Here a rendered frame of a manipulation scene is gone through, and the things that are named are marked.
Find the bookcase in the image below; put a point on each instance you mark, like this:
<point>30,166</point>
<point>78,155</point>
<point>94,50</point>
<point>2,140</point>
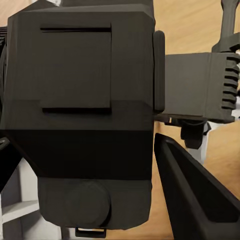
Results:
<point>34,226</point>

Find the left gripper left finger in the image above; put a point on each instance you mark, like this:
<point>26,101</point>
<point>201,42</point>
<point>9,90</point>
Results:
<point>9,160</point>

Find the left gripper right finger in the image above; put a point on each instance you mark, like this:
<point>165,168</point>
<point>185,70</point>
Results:
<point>199,206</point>

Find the digital camera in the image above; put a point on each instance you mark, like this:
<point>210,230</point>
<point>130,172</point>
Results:
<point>80,85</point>

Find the desk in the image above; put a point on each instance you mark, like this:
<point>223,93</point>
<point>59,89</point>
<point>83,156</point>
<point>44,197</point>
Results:
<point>10,7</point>

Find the camera tripod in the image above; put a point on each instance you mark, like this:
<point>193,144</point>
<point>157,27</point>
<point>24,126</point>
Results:
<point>201,88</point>

